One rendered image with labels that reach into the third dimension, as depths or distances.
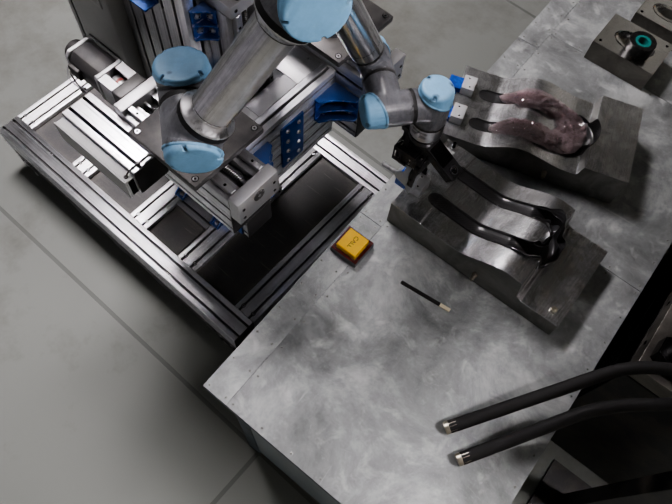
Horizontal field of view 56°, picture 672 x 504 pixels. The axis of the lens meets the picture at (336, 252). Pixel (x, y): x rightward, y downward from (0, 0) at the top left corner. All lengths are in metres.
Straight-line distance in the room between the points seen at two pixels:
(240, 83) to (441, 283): 0.76
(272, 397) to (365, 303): 0.32
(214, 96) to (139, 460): 1.47
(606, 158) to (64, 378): 1.91
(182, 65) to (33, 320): 1.47
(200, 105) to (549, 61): 1.24
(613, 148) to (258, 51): 1.07
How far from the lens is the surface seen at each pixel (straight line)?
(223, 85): 1.16
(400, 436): 1.49
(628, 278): 1.80
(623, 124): 1.91
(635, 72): 2.14
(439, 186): 1.64
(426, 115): 1.35
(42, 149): 2.64
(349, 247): 1.58
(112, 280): 2.55
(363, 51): 1.34
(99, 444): 2.38
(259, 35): 1.08
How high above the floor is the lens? 2.26
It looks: 64 degrees down
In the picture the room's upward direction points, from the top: 7 degrees clockwise
